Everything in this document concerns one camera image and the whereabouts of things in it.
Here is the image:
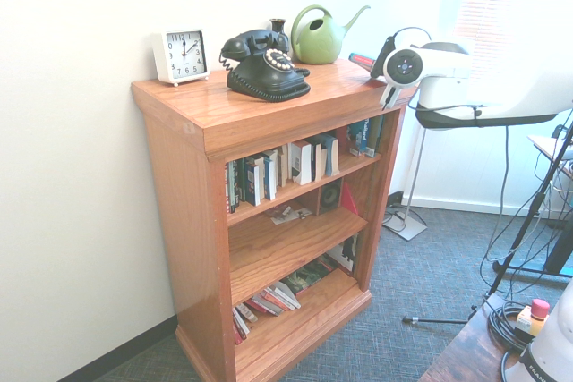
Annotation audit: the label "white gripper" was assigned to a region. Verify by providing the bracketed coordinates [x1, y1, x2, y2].
[379, 83, 403, 112]

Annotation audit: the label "teal cover paperback book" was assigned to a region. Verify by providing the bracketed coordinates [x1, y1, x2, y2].
[347, 51, 378, 72]

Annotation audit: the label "blue Thailand travel guide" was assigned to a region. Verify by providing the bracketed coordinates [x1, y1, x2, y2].
[348, 115, 384, 158]

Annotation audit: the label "blue cover paperback book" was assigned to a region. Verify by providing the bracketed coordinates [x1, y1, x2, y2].
[320, 133, 340, 178]

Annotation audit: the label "green plastic watering can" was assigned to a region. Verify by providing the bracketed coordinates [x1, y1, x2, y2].
[290, 4, 372, 65]

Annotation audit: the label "thin black paperback book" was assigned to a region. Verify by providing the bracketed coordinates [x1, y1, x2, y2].
[311, 142, 325, 183]

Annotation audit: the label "thick white paperback book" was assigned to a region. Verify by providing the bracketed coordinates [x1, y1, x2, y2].
[288, 140, 313, 186]

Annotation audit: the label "red triangular folder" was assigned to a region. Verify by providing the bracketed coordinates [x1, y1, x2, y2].
[340, 181, 361, 218]

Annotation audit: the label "small wooden speaker box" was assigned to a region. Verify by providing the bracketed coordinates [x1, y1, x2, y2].
[318, 178, 345, 216]

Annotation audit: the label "black tan-paged book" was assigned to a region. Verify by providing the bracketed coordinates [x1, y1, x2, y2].
[273, 145, 290, 189]

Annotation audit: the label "black glossy vase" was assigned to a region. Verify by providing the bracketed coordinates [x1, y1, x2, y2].
[269, 17, 290, 50]

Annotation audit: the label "white panel floor stand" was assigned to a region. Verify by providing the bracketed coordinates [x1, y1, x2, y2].
[381, 99, 430, 242]

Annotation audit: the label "white blue spine book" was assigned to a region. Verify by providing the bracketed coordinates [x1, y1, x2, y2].
[259, 151, 279, 202]

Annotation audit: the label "loose printed paper cards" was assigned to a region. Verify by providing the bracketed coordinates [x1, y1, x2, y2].
[268, 205, 314, 226]

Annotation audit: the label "black book white label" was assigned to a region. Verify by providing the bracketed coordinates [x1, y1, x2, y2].
[244, 156, 261, 207]

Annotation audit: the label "black white cover book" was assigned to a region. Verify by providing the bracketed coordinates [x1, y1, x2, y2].
[326, 233, 359, 276]

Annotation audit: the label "light wooden board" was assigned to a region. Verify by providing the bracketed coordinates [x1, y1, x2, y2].
[527, 133, 573, 162]

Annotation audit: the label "dark green spine book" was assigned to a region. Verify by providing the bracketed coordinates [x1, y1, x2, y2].
[232, 158, 248, 208]

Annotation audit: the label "camouflage cover book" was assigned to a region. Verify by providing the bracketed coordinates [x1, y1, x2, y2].
[279, 260, 337, 296]

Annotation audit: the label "white square alarm clock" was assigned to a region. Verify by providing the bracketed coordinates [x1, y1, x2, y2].
[150, 28, 211, 88]

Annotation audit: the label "white book red dots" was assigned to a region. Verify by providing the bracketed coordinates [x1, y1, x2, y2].
[268, 281, 303, 311]

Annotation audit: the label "wooden bookshelf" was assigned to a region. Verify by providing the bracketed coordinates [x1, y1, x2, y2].
[130, 57, 421, 382]

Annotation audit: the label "red spine slim book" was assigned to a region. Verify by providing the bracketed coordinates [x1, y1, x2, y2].
[244, 290, 287, 318]

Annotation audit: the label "red yellow emergency stop button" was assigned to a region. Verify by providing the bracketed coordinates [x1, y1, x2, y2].
[516, 298, 552, 339]

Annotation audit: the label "dark wooden table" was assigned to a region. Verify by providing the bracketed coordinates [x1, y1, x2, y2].
[418, 294, 538, 382]

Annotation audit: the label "white red slim book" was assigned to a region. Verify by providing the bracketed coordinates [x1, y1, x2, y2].
[231, 310, 252, 346]

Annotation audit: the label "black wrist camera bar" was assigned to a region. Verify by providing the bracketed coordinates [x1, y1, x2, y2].
[370, 36, 396, 80]

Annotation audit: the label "grey robot arm cable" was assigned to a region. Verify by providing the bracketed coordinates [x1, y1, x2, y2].
[414, 104, 514, 267]

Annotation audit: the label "black camera tripod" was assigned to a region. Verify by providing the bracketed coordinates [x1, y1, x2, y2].
[401, 108, 573, 326]

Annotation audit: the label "black coiled cable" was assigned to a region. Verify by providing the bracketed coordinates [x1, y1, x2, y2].
[486, 301, 532, 356]

